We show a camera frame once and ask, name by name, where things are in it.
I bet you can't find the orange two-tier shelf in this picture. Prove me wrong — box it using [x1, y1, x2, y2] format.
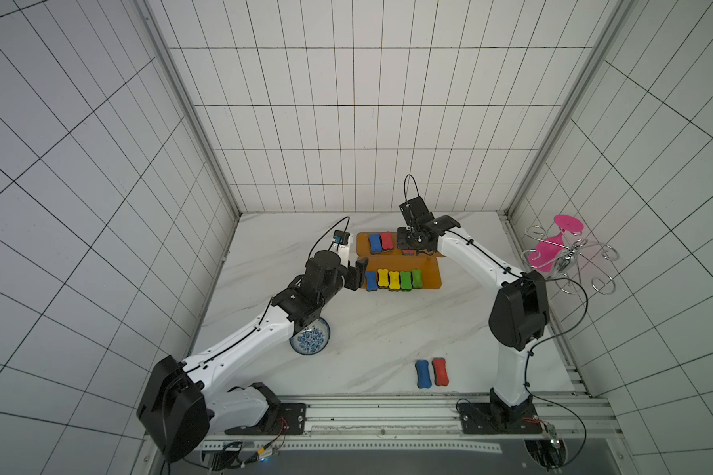
[356, 233, 442, 290]

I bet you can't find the blue eraser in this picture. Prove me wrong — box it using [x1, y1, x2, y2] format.
[414, 360, 433, 389]
[368, 234, 383, 255]
[366, 271, 379, 292]

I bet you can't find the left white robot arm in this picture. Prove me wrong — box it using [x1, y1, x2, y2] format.
[137, 247, 368, 465]

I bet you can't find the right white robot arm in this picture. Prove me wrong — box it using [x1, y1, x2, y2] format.
[397, 196, 550, 425]

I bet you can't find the blue bottom eraser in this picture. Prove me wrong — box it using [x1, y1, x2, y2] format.
[366, 271, 379, 292]

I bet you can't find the yellow bottom eraser left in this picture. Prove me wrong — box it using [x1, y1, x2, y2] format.
[376, 268, 390, 288]

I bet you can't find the yellow eraser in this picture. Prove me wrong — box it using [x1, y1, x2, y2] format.
[376, 268, 390, 288]
[388, 271, 401, 291]

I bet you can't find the yellow bottom eraser right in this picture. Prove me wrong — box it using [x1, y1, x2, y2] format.
[388, 271, 401, 291]

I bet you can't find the green bottom eraser right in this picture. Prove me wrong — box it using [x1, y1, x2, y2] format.
[411, 269, 424, 289]

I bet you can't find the green eraser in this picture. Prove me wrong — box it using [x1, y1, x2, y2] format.
[399, 271, 414, 291]
[411, 269, 424, 289]

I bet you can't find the green bottom eraser left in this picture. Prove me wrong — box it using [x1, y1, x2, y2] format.
[399, 271, 414, 291]

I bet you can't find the blue patterned bowl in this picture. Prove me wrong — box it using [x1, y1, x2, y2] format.
[289, 318, 331, 356]

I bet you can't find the pink disc middle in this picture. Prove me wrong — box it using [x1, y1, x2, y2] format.
[528, 234, 564, 274]

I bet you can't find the pink disc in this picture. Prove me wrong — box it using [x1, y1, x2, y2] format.
[528, 234, 564, 274]
[554, 214, 584, 236]

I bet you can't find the pink disc top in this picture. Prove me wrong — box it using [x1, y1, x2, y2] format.
[554, 214, 584, 236]

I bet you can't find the chrome cup tree stand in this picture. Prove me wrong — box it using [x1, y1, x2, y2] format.
[521, 225, 620, 296]

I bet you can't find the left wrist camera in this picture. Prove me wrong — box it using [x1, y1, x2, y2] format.
[332, 230, 351, 247]

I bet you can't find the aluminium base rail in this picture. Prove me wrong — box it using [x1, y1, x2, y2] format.
[141, 394, 631, 475]

